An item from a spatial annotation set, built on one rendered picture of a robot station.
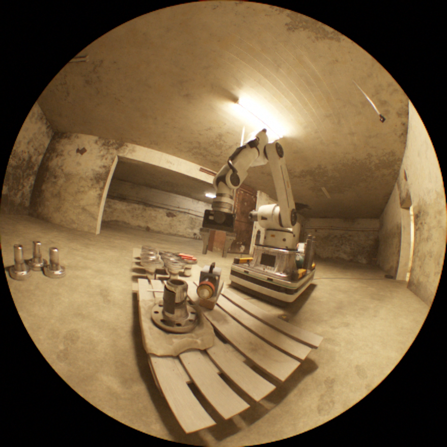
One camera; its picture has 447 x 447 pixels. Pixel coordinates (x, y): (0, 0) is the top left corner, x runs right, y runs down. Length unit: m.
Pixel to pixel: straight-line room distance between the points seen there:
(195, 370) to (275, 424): 0.41
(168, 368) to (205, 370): 0.14
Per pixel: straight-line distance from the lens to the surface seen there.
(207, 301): 0.99
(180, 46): 2.51
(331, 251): 10.80
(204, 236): 1.01
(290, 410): 0.78
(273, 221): 1.68
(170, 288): 0.70
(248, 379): 0.64
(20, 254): 1.60
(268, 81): 2.51
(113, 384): 0.76
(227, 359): 0.68
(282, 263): 1.62
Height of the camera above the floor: 0.67
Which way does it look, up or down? 5 degrees up
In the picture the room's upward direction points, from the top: 9 degrees clockwise
